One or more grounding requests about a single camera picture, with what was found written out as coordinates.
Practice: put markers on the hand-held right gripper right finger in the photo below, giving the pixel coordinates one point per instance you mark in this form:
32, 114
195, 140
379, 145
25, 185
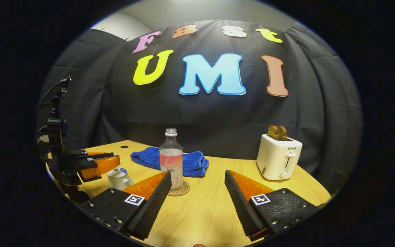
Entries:
240, 206

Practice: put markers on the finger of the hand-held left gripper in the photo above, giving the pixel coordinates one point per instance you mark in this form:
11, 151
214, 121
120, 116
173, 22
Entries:
91, 155
98, 167

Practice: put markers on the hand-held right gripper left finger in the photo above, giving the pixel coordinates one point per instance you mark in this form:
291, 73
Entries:
153, 209

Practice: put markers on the white ceramic teacup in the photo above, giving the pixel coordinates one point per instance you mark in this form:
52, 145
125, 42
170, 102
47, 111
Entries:
118, 184

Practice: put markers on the round brown coaster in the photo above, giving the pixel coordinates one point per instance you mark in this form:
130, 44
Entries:
185, 189

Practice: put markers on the clear plastic water bottle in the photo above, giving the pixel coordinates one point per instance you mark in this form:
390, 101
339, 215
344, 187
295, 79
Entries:
171, 164

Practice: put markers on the white toaster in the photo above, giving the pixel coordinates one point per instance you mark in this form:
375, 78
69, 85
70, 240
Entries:
276, 161

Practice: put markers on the blue towel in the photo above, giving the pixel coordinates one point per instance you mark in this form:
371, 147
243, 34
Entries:
194, 164

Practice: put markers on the brown toast slice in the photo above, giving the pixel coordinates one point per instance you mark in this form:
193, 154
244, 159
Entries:
273, 133
283, 134

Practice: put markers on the black backdrop cloth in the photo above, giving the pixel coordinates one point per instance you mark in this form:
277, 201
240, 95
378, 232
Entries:
218, 116

